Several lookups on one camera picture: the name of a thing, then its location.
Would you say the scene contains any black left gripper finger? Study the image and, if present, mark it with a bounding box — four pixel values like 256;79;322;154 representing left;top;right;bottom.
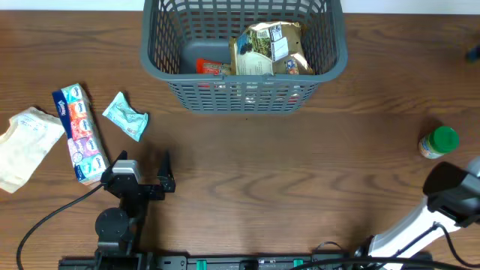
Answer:
157;151;173;181
106;150;128;173

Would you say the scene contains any colourful tissue multipack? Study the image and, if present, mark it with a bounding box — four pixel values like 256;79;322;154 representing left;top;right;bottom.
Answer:
52;83;110;185

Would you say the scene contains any green lid jar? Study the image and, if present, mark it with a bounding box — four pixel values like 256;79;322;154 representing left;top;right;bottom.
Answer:
418;126;460;159

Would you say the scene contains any gold foil food bag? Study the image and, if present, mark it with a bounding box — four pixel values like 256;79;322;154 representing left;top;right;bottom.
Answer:
229;21;314;75

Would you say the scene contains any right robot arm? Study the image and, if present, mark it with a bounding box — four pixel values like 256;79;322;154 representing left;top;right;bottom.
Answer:
355;158;479;269

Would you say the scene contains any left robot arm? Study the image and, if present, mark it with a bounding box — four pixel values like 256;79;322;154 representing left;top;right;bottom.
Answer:
94;151;176;269

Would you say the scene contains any green crumpled snack packet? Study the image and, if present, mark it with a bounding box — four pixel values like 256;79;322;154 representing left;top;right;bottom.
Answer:
102;92;149;142

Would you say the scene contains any grey plastic lattice basket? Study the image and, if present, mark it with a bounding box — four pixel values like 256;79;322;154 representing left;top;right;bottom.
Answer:
140;0;348;114

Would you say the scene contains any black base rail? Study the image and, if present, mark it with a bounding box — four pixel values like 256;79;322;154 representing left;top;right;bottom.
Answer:
58;253;432;270

